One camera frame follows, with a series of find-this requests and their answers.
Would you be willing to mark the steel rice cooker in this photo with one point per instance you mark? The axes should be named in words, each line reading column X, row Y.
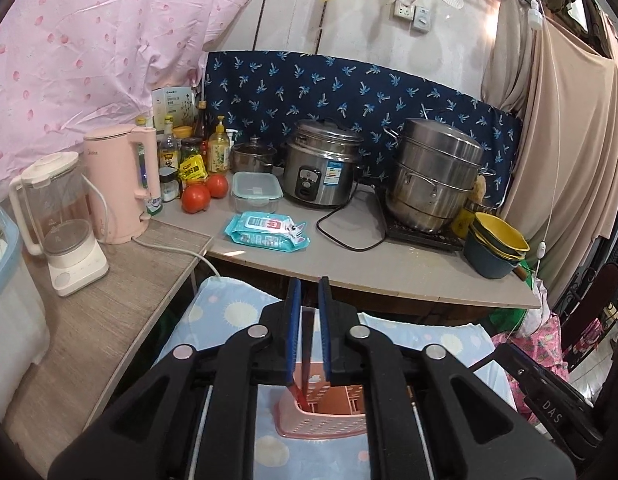
column 321, row 164

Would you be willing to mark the red tomato back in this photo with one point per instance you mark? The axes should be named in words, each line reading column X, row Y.
column 217, row 186

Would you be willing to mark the white wall socket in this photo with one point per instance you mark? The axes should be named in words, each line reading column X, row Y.
column 419, row 17

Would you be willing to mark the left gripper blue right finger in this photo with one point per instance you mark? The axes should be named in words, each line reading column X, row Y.
column 324, row 298

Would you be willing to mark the pink electric kettle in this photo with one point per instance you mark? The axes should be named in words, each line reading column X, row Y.
column 121, row 164

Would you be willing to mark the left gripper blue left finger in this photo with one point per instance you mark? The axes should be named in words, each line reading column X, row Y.
column 292, row 307

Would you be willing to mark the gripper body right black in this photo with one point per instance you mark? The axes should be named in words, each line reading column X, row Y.
column 561, row 409

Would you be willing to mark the stacked yellow blue bowls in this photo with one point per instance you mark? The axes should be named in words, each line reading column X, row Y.
column 494, row 248

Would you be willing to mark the blue wet wipes pack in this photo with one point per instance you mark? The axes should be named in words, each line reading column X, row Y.
column 268, row 231

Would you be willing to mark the pink perforated utensil holder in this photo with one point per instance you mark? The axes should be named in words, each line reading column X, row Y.
column 334, row 412

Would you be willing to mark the yellow seasoning packet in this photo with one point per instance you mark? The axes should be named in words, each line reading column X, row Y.
column 193, row 170

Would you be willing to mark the pink dotted curtain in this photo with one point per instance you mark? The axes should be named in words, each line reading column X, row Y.
column 68, row 67

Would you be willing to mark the beige hanging curtain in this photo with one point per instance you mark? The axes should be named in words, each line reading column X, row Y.
column 564, row 190

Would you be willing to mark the dark red chopstick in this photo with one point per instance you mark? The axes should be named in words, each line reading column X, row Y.
column 307, row 325

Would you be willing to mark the white dish rack bin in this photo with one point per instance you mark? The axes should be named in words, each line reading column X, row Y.
column 24, row 334

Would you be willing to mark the yellow sponge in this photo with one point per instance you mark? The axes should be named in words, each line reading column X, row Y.
column 479, row 190

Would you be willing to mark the navy floral backsplash cloth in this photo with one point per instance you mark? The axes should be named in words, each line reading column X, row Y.
column 265, row 94

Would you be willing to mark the clear food container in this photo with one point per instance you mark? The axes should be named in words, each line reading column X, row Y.
column 255, row 191

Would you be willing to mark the small steel pot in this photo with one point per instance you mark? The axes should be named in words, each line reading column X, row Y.
column 252, row 156

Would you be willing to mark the red tomato front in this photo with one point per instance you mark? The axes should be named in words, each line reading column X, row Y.
column 195, row 198

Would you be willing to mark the yellow oil bottle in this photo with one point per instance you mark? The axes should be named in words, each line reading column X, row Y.
column 218, row 150

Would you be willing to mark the black induction cooktop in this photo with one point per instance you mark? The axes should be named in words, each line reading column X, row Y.
column 398, row 232

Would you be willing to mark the white corded switch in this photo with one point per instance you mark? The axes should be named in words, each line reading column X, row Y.
column 539, row 19

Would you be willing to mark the pink floral cloth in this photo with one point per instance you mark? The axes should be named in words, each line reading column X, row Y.
column 545, row 347

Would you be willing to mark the white carton box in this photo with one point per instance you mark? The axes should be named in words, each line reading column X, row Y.
column 177, row 102

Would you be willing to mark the white blender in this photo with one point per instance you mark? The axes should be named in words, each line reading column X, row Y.
column 50, row 206

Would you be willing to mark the red tomato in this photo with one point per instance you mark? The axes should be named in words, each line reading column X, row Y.
column 195, row 198
column 217, row 186

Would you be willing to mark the stacked steel steamer pot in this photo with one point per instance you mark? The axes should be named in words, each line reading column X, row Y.
column 436, row 167

